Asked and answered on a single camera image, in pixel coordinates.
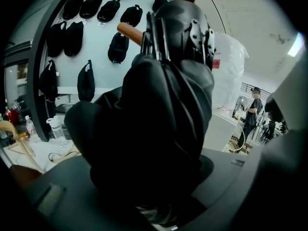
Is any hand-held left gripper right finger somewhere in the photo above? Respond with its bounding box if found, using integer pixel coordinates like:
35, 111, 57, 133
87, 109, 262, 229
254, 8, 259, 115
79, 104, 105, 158
191, 65, 308, 231

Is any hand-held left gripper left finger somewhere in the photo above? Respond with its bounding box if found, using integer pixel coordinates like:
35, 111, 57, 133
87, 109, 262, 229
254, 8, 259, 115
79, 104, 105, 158
23, 155, 174, 231

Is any black umbrella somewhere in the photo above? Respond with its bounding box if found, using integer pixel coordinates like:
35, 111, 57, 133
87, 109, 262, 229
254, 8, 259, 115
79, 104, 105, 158
64, 0, 216, 228

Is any wooden coat stand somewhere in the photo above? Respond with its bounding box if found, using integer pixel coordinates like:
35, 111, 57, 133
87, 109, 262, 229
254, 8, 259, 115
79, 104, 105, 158
116, 0, 227, 45

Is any beige tote bag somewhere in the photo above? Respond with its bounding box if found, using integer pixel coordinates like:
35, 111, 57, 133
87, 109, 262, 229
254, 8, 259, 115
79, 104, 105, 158
48, 144, 82, 165

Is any wooden chair brown seat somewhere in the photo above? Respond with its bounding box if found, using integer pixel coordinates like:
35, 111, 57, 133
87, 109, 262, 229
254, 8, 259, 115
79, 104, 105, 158
0, 120, 45, 194

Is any white shaker bottle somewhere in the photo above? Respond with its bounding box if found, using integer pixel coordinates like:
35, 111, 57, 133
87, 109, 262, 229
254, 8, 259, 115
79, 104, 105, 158
46, 115, 68, 148

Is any small clear bottle red label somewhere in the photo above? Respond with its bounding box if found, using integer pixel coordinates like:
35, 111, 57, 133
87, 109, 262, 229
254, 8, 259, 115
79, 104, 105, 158
25, 115, 40, 143

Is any black railing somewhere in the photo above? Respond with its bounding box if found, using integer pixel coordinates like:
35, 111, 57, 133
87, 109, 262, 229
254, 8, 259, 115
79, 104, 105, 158
240, 82, 272, 98

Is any red container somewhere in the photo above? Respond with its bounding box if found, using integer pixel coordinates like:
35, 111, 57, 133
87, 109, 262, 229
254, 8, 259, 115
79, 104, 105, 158
4, 104, 20, 125

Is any black framed glass cabinet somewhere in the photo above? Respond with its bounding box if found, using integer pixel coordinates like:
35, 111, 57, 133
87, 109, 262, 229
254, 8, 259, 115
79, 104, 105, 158
2, 0, 82, 144

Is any ceiling light panel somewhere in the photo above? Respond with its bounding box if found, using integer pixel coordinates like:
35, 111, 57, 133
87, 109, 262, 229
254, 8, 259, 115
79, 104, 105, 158
287, 31, 305, 56

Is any row of black hanging pouches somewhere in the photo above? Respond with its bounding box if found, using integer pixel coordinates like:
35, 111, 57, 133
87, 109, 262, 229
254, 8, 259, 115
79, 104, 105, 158
38, 0, 169, 103

